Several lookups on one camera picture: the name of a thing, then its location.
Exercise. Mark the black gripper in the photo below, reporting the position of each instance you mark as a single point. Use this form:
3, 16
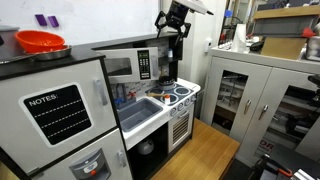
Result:
178, 18

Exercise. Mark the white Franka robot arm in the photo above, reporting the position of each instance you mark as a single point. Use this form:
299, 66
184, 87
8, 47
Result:
196, 5

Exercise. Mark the grey cabinet door glass window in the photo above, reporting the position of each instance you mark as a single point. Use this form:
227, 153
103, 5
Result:
256, 83
260, 133

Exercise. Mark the fridge door with water dispenser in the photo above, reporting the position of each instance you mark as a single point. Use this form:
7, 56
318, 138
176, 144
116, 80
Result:
113, 146

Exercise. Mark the small white cup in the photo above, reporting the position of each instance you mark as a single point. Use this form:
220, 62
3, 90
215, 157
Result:
170, 54

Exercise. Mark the wooden spoon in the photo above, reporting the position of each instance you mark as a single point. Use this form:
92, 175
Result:
155, 95

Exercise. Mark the white paper towel roll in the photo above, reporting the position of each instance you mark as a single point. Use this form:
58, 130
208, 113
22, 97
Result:
239, 38

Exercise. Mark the white bottle orange cap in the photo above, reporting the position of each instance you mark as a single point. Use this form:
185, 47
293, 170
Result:
167, 100

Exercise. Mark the grey stove knob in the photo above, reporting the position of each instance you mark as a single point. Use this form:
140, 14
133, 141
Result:
186, 101
173, 111
180, 106
192, 97

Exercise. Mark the grey toy faucet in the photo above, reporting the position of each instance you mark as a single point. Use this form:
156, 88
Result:
121, 90

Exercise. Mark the grey toy sink basin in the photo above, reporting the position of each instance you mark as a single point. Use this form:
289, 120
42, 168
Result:
136, 115

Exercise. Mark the grey storage cabinet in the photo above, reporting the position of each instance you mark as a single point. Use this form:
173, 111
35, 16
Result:
266, 63

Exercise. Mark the black white toy kitchen unit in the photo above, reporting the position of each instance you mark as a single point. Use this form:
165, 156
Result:
146, 128

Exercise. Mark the white toy refrigerator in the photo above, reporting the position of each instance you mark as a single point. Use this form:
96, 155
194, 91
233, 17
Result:
100, 113

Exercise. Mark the grey plastic bin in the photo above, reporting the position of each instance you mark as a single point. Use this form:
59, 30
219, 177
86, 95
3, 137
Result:
283, 26

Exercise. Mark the small brown cardboard box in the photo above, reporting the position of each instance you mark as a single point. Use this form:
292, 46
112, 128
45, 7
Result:
283, 48

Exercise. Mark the wooden board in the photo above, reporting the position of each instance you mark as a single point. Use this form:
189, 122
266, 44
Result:
286, 12

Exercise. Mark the metal bowl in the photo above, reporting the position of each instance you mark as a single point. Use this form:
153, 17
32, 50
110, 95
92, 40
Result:
56, 55

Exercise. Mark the purple magnet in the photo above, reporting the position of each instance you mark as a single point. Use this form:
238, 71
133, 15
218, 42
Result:
41, 20
53, 21

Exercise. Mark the wooden floor platform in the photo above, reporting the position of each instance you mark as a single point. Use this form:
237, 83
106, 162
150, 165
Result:
200, 153

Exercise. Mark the orange plastic bowl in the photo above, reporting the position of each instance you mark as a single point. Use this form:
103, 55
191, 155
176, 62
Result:
40, 40

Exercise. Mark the white wall box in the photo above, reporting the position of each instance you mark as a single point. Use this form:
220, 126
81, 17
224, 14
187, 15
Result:
208, 45

